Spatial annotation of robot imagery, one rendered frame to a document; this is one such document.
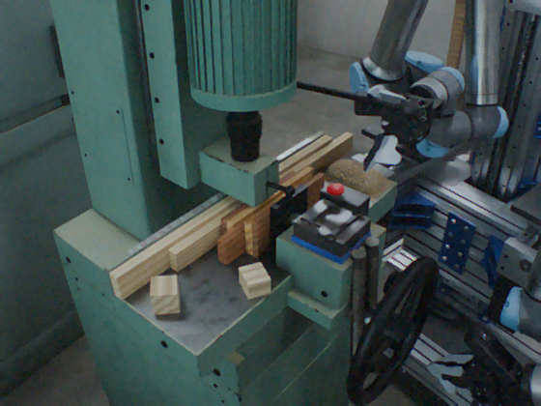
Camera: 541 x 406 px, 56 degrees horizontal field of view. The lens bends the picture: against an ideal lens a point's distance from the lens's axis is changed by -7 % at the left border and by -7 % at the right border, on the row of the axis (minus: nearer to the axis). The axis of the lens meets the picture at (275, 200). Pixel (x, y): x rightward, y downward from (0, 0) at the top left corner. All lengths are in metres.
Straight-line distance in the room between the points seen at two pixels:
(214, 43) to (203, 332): 0.43
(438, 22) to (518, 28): 2.86
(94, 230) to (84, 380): 0.86
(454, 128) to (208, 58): 0.60
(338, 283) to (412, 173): 0.73
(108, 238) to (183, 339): 0.44
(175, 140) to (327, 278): 0.36
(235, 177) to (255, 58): 0.24
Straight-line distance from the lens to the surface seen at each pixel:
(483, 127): 1.25
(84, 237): 1.22
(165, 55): 0.92
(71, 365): 2.04
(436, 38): 4.28
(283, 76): 0.84
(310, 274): 0.89
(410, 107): 0.88
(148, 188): 1.08
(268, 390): 1.07
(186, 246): 0.92
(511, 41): 1.42
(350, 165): 1.14
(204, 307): 0.86
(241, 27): 0.78
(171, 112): 0.95
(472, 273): 1.57
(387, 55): 1.33
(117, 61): 0.96
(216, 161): 0.97
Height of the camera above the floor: 1.52
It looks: 35 degrees down
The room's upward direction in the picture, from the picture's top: straight up
